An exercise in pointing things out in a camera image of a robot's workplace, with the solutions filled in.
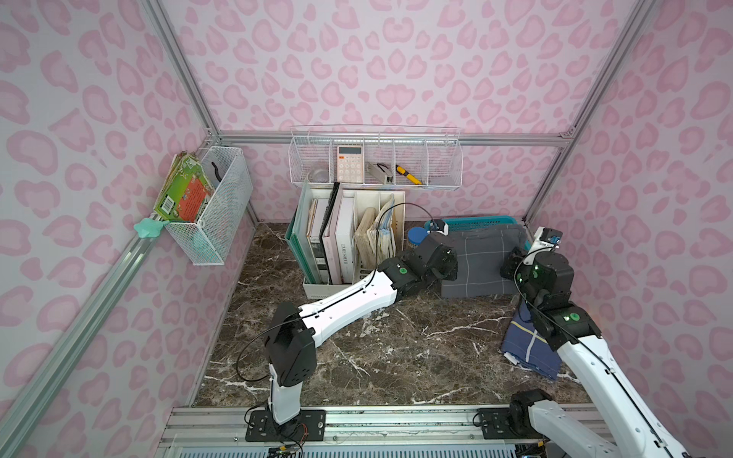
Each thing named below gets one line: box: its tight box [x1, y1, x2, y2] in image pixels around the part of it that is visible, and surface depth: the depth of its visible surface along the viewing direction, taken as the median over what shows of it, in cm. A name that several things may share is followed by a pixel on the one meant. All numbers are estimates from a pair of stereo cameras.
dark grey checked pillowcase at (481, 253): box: [440, 227, 527, 299], surface depth 78 cm
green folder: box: [284, 178, 323, 286], surface depth 83 cm
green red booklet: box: [153, 150, 215, 223], surface depth 73 cm
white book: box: [332, 183, 357, 286], surface depth 89 cm
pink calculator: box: [336, 145, 364, 184], surface depth 97 cm
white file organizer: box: [302, 187, 407, 299], surface depth 88 cm
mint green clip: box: [133, 217, 170, 239], surface depth 64 cm
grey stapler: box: [365, 161, 394, 184], surface depth 101 cm
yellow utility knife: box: [395, 164, 424, 186], surface depth 100 cm
